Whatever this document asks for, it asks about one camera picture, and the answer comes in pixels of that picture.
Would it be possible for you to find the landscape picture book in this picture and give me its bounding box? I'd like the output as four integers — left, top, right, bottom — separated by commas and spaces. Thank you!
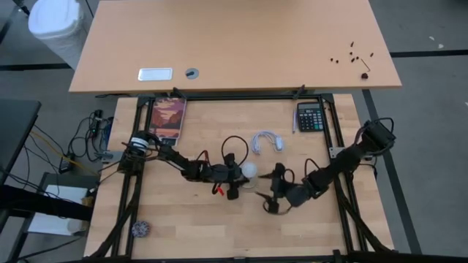
148, 96, 187, 147

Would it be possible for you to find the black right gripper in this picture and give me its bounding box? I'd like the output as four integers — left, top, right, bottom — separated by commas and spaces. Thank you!
254, 162, 312, 216

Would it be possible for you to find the white paper sheet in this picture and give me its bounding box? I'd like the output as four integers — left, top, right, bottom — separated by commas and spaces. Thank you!
27, 184, 91, 237

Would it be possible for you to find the grey metal stand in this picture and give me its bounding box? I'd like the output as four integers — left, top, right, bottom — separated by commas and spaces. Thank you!
6, 171, 100, 262

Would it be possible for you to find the black calculator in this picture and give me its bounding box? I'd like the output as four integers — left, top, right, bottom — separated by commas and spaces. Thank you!
296, 102, 325, 133

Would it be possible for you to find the black side table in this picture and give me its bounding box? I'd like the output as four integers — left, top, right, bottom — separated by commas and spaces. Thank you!
0, 99, 42, 186

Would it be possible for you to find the black floor cable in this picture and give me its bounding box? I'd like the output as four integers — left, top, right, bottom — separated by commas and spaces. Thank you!
67, 109, 110, 161

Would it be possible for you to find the black beam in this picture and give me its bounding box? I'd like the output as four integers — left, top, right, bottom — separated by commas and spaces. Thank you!
0, 184, 94, 222

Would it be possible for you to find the blue floor cable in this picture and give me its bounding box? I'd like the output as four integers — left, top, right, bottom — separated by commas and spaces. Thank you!
102, 116, 114, 147

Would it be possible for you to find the black aluminium frame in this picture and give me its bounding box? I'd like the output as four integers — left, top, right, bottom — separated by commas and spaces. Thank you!
86, 93, 399, 263

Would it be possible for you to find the white lightbulb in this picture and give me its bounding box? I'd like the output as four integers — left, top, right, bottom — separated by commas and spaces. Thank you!
241, 161, 259, 180

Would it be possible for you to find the silver rectangular desk plate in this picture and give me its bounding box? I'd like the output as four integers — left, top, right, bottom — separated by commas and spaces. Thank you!
137, 67, 173, 82

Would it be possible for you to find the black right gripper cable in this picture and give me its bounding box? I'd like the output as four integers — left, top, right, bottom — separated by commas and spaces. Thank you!
304, 158, 322, 178

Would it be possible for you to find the white lamp cord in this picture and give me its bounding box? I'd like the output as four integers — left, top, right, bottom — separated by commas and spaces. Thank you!
250, 130, 284, 155

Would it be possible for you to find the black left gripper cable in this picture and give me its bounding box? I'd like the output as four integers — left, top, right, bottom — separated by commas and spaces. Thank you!
220, 135, 249, 167

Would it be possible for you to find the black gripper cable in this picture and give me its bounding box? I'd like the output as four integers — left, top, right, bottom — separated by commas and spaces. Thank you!
220, 135, 249, 167
304, 158, 322, 178

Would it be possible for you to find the yellow floor cable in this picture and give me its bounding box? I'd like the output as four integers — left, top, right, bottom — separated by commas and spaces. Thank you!
31, 129, 99, 176

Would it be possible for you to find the black power strip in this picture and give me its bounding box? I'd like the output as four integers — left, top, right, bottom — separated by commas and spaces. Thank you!
91, 108, 104, 138

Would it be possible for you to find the white trash bin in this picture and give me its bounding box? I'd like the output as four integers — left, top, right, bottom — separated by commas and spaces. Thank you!
28, 0, 91, 70

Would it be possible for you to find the tan wooden desk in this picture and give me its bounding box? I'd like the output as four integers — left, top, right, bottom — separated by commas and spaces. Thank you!
68, 0, 402, 95

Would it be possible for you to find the brass lamp socket base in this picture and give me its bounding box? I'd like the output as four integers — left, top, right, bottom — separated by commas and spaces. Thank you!
241, 175, 260, 190

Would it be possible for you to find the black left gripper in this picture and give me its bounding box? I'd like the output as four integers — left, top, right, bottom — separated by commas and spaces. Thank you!
192, 153, 251, 201

